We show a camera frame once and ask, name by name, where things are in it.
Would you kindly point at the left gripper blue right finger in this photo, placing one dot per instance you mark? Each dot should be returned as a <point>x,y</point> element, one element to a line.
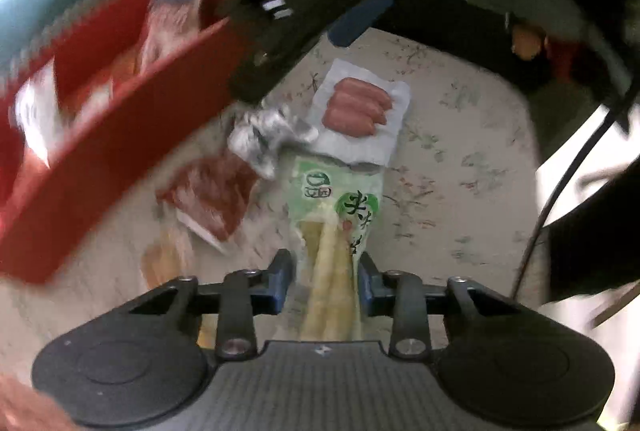
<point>399,296</point>

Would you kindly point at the person's left hand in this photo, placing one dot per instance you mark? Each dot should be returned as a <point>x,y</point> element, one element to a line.
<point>24,409</point>

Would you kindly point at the green bamboo shoot packet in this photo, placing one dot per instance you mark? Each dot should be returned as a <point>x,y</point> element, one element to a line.
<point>331,207</point>

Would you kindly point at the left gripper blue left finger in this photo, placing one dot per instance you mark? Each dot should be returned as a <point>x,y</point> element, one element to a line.
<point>245,294</point>

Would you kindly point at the red cardboard box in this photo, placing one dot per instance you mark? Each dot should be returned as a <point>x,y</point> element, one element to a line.
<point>45,216</point>

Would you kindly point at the dark red snack packet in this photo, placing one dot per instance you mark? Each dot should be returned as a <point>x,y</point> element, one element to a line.
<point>211,196</point>

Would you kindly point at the silver snack packet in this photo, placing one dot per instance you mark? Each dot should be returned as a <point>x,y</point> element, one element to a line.
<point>259,135</point>

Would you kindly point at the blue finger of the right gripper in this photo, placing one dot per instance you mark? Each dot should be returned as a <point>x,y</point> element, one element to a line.
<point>357,20</point>

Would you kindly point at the blue red snack packet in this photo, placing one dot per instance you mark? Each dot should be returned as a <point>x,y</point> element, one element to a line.
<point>169,24</point>

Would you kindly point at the clear sausage packet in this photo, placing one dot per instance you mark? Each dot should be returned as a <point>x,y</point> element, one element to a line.
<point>358,115</point>

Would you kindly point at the red bag of apples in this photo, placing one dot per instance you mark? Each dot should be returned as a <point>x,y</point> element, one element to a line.
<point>548,54</point>

